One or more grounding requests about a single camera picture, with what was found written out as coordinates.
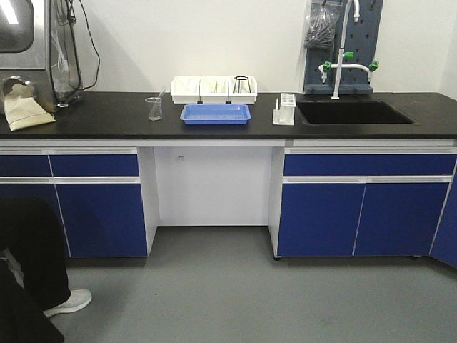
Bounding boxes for blue plastic tray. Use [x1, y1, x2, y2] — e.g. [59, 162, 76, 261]
[180, 104, 251, 125]

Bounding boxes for left white plastic bin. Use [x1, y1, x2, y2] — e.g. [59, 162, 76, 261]
[171, 76, 201, 104]

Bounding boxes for black power cable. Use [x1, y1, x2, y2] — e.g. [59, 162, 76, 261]
[49, 0, 101, 108]

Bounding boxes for blue white lab cabinet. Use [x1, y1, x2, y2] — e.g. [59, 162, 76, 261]
[1, 141, 456, 264]

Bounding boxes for seated person in black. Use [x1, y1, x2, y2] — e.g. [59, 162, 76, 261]
[1, 197, 71, 342]

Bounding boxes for blue pegboard drying rack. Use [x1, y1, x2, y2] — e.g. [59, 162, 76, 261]
[303, 1, 383, 95]

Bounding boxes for white sneaker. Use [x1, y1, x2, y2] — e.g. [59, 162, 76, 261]
[43, 289, 92, 318]

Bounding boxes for clear glass beaker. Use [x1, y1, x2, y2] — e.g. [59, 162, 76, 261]
[145, 97, 163, 121]

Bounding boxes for stainless steel cabinet machine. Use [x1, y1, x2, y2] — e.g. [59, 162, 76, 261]
[1, 0, 81, 114]

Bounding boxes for black wire stand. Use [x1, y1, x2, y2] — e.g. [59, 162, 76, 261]
[233, 76, 251, 94]

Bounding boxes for plastic bag of pegs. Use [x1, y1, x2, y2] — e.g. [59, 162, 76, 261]
[303, 1, 342, 50]

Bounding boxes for white gooseneck faucet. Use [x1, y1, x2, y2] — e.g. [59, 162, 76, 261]
[318, 0, 379, 100]

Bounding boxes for clear glass test tube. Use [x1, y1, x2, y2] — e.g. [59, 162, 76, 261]
[156, 86, 166, 103]

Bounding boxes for beige cloth bag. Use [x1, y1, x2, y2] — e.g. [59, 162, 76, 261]
[4, 83, 56, 131]

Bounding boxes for white test tube rack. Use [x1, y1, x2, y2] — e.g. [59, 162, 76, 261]
[272, 93, 296, 126]

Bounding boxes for black lab sink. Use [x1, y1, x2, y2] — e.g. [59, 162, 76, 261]
[297, 101, 414, 125]

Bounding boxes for right white plastic bin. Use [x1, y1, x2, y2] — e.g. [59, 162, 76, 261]
[228, 76, 258, 104]

